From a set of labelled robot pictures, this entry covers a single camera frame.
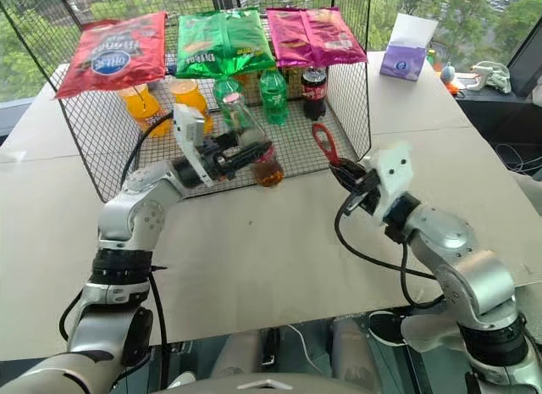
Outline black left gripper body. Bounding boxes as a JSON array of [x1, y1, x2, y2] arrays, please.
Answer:
[[197, 130, 246, 183]]

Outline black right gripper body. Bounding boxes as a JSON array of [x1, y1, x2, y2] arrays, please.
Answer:
[[341, 168, 382, 218]]

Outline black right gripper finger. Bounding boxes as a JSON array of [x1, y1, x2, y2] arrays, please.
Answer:
[[337, 157, 367, 178], [329, 164, 357, 195]]

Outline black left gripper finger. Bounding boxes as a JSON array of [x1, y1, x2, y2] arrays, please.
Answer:
[[231, 142, 274, 169], [218, 130, 255, 146]]

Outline clear glass bottle pink label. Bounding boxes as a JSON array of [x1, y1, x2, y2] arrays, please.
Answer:
[[223, 92, 285, 188]]

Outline red bottle opener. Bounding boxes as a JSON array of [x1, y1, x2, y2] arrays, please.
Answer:
[[312, 122, 340, 166]]

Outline green plastic soda bottle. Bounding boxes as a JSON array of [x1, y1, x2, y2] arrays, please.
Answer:
[[258, 67, 290, 126], [213, 74, 246, 128]]

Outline orange soda bottle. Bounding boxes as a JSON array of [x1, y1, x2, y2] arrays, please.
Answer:
[[168, 78, 215, 135], [118, 82, 173, 139]]

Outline dark cola bottle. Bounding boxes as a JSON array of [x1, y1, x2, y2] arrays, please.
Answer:
[[301, 66, 329, 122]]

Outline green chips bag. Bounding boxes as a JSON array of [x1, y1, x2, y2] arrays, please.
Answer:
[[174, 8, 277, 80]]

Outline purple tissue box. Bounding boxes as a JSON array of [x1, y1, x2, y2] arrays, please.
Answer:
[[379, 44, 429, 80]]

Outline magenta chips bag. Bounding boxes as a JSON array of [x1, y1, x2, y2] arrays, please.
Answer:
[[265, 6, 368, 69]]

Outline black shoe white sole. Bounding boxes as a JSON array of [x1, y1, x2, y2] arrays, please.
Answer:
[[367, 311, 418, 348]]

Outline red chips bag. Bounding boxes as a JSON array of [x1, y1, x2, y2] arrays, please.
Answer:
[[53, 11, 169, 101]]

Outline black side table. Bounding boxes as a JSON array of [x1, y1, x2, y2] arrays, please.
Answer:
[[455, 71, 542, 169]]

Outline silver robot leg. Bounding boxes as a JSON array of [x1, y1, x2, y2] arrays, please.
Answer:
[[211, 332, 263, 379], [329, 317, 378, 380]]

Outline white green cloth bundle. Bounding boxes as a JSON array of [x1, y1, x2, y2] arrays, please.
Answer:
[[470, 61, 513, 93]]

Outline grey robot torso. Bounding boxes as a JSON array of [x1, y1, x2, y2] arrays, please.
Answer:
[[156, 370, 424, 394]]

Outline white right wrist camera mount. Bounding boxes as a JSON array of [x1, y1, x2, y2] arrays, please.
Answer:
[[364, 142, 414, 230]]

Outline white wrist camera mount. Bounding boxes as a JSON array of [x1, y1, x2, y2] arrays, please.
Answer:
[[172, 103, 215, 188], [364, 142, 414, 230]]

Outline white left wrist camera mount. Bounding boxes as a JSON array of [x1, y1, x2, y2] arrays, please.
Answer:
[[172, 103, 215, 188]]

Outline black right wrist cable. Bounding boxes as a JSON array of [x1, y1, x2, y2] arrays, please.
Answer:
[[334, 194, 448, 308]]

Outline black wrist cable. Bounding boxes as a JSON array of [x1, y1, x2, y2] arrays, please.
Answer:
[[120, 113, 175, 187], [334, 194, 448, 308]]

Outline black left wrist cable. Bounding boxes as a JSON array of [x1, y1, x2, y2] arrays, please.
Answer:
[[120, 113, 175, 187]]

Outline black wire mesh rack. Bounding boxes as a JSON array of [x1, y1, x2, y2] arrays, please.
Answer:
[[0, 0, 373, 204]]

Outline white floor cable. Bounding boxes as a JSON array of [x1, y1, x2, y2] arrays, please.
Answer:
[[287, 324, 335, 372]]

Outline thin white cables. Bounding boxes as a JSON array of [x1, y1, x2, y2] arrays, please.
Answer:
[[493, 142, 542, 175]]

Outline black left elbow cable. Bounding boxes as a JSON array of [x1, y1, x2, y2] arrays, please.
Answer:
[[147, 262, 171, 386]]

